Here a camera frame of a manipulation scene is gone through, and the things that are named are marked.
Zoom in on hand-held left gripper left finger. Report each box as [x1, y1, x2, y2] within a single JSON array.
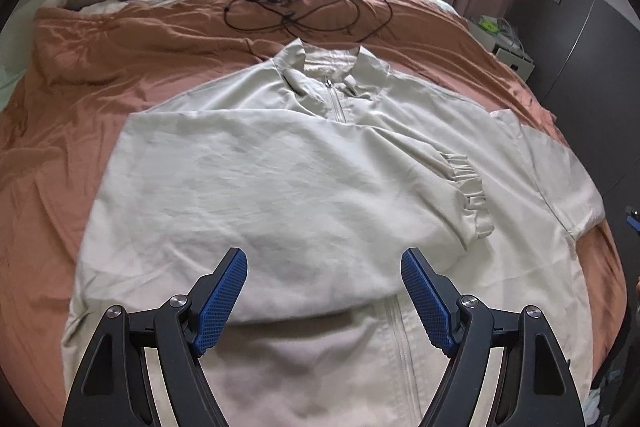
[[61, 248, 248, 427]]

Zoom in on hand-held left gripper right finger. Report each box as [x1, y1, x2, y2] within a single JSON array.
[[401, 248, 586, 427]]

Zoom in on cream zip jacket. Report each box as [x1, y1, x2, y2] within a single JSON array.
[[61, 39, 608, 427]]

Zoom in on dark wardrobe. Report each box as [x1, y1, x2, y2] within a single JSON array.
[[505, 0, 640, 218]]

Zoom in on white box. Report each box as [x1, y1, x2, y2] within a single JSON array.
[[492, 44, 536, 80]]

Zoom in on orange-brown bed blanket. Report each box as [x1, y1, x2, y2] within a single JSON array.
[[0, 0, 628, 427]]

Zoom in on black cable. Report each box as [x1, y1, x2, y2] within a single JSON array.
[[222, 0, 393, 45]]

